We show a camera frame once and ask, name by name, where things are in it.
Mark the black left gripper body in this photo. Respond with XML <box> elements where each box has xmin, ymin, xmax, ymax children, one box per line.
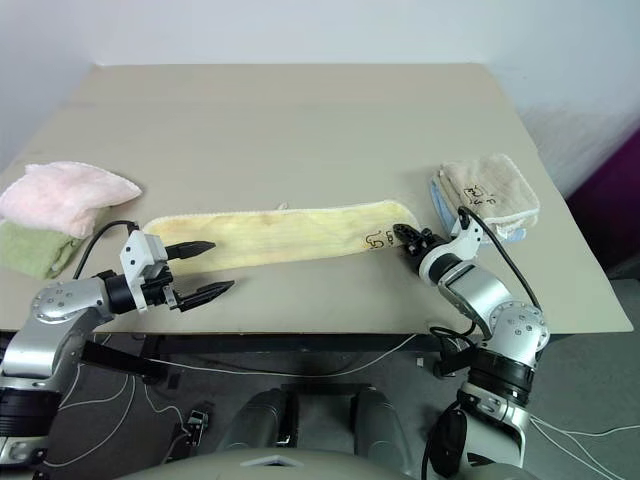
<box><xmin>142</xmin><ymin>260</ymin><xmax>184</xmax><ymax>314</ymax></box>

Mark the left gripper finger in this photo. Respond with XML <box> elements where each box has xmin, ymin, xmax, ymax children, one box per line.
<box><xmin>165</xmin><ymin>240</ymin><xmax>217</xmax><ymax>260</ymax></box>
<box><xmin>178</xmin><ymin>279</ymin><xmax>236</xmax><ymax>314</ymax></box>

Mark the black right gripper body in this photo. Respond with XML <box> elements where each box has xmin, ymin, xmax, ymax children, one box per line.
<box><xmin>407</xmin><ymin>227</ymin><xmax>445</xmax><ymax>259</ymax></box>

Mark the long yellow towel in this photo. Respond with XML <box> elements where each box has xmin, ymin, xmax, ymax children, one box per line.
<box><xmin>142</xmin><ymin>198</ymin><xmax>422</xmax><ymax>274</ymax></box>

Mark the folded blue towel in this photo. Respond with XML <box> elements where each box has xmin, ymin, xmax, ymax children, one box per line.
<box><xmin>429</xmin><ymin>172</ymin><xmax>529</xmax><ymax>245</ymax></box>

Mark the folded beige printed towel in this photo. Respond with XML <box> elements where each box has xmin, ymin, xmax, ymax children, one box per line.
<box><xmin>438</xmin><ymin>153</ymin><xmax>542</xmax><ymax>232</ymax></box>

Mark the folded green towel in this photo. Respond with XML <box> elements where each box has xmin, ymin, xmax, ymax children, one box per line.
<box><xmin>0</xmin><ymin>219</ymin><xmax>87</xmax><ymax>281</ymax></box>

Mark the folded pink towel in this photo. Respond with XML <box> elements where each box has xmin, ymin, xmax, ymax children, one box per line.
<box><xmin>0</xmin><ymin>159</ymin><xmax>143</xmax><ymax>239</ymax></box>

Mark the black diagonal table brace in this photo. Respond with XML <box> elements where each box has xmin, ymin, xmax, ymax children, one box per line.
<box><xmin>79</xmin><ymin>339</ymin><xmax>169</xmax><ymax>386</ymax></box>

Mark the black clamp on floor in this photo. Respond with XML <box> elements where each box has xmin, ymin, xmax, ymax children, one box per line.
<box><xmin>169</xmin><ymin>409</ymin><xmax>211</xmax><ymax>451</ymax></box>

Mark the dark grey rounded robot leg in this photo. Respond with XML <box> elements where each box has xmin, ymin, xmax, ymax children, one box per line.
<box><xmin>353</xmin><ymin>386</ymin><xmax>417</xmax><ymax>479</ymax></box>
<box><xmin>218</xmin><ymin>388</ymin><xmax>302</xmax><ymax>454</ymax></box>

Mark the grey robot torso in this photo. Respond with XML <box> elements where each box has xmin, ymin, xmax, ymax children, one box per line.
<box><xmin>97</xmin><ymin>446</ymin><xmax>404</xmax><ymax>480</ymax></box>

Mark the purple object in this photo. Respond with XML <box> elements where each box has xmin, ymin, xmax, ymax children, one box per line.
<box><xmin>566</xmin><ymin>142</ymin><xmax>640</xmax><ymax>274</ymax></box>

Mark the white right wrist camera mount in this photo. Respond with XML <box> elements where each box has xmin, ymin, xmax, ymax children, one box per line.
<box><xmin>439</xmin><ymin>212</ymin><xmax>485</xmax><ymax>262</ymax></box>

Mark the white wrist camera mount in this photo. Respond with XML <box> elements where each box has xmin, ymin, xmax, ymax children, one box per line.
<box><xmin>118</xmin><ymin>230</ymin><xmax>169</xmax><ymax>314</ymax></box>
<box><xmin>439</xmin><ymin>212</ymin><xmax>485</xmax><ymax>262</ymax></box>

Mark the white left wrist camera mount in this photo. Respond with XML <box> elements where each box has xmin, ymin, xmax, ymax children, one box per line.
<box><xmin>118</xmin><ymin>230</ymin><xmax>169</xmax><ymax>314</ymax></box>

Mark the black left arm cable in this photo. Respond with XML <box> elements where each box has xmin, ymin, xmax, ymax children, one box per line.
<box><xmin>72</xmin><ymin>220</ymin><xmax>139</xmax><ymax>281</ymax></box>

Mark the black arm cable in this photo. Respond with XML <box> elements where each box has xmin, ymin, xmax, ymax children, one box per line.
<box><xmin>428</xmin><ymin>205</ymin><xmax>545</xmax><ymax>379</ymax></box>
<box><xmin>72</xmin><ymin>220</ymin><xmax>139</xmax><ymax>281</ymax></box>

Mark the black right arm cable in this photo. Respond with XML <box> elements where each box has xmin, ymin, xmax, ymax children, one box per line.
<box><xmin>428</xmin><ymin>205</ymin><xmax>545</xmax><ymax>379</ymax></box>

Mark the black table frame bar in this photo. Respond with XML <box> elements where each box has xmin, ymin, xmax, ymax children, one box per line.
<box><xmin>142</xmin><ymin>331</ymin><xmax>449</xmax><ymax>357</ymax></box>

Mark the thin white cord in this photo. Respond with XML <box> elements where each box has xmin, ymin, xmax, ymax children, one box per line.
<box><xmin>144</xmin><ymin>333</ymin><xmax>419</xmax><ymax>378</ymax></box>

